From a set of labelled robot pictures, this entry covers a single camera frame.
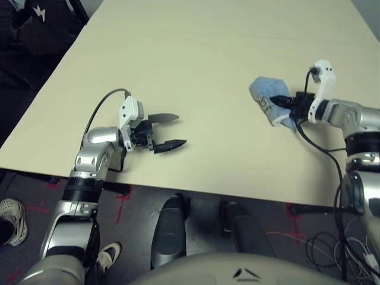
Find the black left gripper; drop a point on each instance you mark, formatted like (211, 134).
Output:
(142, 133)

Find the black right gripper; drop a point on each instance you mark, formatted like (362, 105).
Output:
(301, 105)

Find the blue fluffy embroidered rag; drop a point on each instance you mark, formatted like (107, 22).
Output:
(267, 87)

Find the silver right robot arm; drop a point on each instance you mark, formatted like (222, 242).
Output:
(356, 115)

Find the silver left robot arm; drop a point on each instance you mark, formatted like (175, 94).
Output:
(89, 154)

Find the black table foot bar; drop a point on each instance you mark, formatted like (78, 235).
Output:
(320, 210)
(35, 176)
(115, 187)

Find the red tape cross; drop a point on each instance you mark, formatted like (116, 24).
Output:
(122, 205)
(295, 225)

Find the robot left leg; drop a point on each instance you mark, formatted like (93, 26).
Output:
(169, 231)

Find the robot leg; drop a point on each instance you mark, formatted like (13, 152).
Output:
(246, 234)
(169, 231)

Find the robot right leg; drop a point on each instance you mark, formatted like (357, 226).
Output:
(246, 234)

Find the white sneaker with dark stripe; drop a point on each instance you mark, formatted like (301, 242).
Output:
(110, 253)

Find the silver robot torso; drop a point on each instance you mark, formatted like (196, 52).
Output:
(207, 270)

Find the red tape strip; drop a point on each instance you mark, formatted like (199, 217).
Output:
(37, 208)

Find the bystander in dark clothing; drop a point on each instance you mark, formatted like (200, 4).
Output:
(35, 38)

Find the white mesh sneaker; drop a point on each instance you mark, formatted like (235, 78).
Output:
(15, 219)

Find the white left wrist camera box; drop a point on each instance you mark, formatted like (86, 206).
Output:
(129, 108)

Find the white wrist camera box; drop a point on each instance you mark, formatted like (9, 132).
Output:
(129, 108)
(326, 80)

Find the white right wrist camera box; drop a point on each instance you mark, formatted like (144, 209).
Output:
(326, 80)

